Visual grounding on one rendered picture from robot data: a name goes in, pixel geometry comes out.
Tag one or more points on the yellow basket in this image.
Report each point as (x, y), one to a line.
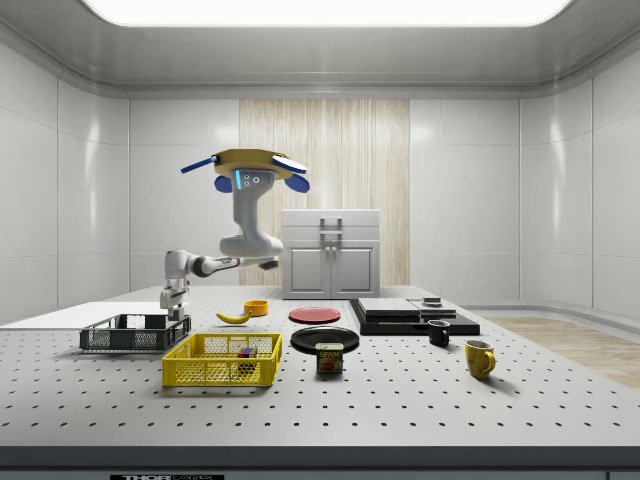
(220, 367)

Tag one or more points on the yellow mug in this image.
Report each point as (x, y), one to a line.
(477, 357)

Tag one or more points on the flat-sided can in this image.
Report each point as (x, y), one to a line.
(330, 359)

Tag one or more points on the yellow bowl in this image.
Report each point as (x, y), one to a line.
(255, 309)

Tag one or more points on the red plate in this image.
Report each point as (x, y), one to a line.
(315, 314)

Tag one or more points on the banana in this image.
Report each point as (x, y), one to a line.
(232, 318)

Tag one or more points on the white cabinet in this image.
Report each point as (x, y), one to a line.
(330, 265)

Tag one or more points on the black stove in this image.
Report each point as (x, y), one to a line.
(400, 320)

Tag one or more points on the grey cube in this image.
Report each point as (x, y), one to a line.
(177, 315)

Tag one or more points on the dark grey basket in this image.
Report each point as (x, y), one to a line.
(130, 337)

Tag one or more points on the puzzle cube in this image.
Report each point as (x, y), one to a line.
(247, 356)

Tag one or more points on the black plate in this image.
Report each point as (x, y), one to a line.
(325, 336)

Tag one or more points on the black mug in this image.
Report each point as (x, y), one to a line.
(437, 334)

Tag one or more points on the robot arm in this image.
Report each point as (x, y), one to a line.
(245, 220)

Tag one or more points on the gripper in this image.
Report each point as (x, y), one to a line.
(172, 296)

